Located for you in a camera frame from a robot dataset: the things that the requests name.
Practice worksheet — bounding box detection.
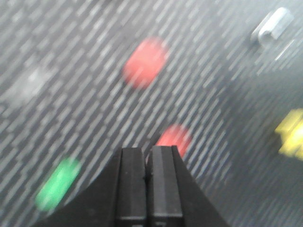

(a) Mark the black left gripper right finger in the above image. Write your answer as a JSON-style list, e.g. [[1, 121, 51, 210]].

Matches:
[[147, 146, 228, 227]]

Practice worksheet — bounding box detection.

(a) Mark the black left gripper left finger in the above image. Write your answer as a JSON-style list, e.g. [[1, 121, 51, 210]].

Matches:
[[39, 148, 146, 227]]

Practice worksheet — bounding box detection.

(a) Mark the green push button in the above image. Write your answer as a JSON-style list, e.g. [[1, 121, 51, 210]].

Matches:
[[35, 157, 81, 211]]

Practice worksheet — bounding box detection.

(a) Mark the lower red push button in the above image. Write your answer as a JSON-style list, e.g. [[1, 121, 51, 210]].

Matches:
[[156, 124, 192, 158]]

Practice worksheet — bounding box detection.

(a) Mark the red push button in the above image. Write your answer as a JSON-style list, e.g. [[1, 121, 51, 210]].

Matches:
[[156, 124, 192, 158], [122, 37, 169, 89]]

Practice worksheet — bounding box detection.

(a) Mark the upper red push button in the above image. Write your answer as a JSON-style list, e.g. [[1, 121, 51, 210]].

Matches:
[[122, 37, 169, 89]]

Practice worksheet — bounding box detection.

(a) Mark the grey push button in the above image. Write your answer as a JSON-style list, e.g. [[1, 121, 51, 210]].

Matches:
[[3, 67, 51, 106]]

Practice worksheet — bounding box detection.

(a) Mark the black perforated pegboard panel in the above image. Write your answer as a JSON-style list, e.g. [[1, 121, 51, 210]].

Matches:
[[0, 0, 303, 227]]

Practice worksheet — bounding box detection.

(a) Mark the yellow toggle switch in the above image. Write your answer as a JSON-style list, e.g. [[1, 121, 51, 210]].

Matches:
[[275, 109, 303, 161]]

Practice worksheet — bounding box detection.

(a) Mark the black white key switch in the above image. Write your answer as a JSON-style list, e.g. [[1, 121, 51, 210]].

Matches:
[[250, 7, 294, 47]]

